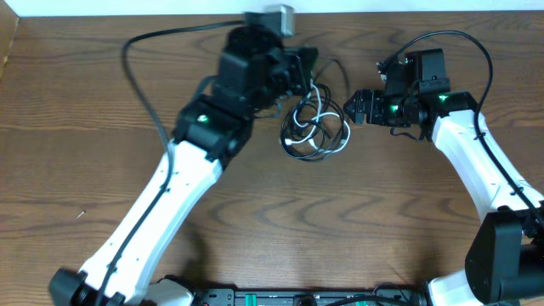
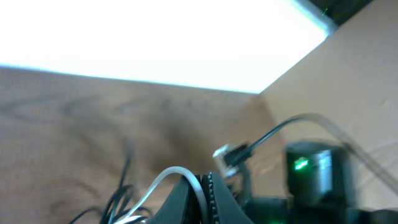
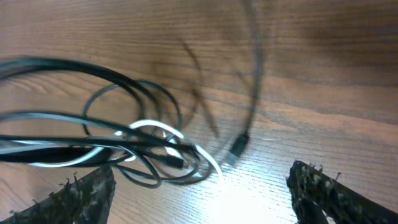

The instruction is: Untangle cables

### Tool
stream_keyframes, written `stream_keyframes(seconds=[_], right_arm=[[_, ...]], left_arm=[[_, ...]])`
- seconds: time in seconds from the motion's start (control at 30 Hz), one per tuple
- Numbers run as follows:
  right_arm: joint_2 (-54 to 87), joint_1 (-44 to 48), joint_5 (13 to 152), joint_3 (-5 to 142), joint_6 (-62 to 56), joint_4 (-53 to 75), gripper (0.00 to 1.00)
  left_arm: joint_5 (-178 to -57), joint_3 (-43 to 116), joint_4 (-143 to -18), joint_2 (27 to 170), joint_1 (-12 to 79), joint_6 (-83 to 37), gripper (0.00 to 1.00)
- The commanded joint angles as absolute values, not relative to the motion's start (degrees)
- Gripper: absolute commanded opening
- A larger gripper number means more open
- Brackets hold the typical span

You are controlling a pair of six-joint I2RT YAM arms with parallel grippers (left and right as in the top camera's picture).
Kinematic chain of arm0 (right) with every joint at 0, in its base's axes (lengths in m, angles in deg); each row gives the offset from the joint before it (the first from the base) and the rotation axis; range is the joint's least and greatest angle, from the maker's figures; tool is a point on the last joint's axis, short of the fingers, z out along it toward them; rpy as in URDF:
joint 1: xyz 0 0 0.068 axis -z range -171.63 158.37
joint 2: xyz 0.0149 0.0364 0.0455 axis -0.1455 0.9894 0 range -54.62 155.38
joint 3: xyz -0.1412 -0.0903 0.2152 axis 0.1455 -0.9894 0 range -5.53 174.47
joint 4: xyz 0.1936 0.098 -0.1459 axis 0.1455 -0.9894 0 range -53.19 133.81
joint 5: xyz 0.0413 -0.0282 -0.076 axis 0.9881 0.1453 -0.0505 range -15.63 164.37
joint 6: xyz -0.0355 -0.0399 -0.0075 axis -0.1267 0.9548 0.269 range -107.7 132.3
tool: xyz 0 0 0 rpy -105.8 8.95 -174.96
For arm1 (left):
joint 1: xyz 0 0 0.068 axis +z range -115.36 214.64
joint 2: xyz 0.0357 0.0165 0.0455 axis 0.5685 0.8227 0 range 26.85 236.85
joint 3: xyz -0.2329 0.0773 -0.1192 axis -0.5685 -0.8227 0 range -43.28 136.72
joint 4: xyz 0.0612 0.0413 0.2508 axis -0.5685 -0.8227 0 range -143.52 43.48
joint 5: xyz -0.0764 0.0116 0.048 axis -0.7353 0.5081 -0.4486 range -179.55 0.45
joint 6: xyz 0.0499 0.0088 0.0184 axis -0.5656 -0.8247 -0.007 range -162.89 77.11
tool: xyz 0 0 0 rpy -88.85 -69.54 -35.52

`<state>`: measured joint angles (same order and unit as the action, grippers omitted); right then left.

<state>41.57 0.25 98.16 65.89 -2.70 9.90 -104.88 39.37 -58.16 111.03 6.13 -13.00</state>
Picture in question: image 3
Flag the black usb cable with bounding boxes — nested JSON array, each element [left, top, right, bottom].
[[0, 0, 264, 189]]

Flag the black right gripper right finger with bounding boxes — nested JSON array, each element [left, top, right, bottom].
[[286, 161, 397, 224]]

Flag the white usb cable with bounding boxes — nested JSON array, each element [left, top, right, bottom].
[[0, 119, 224, 181]]

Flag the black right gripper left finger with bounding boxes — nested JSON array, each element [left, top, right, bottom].
[[1, 166, 116, 224]]

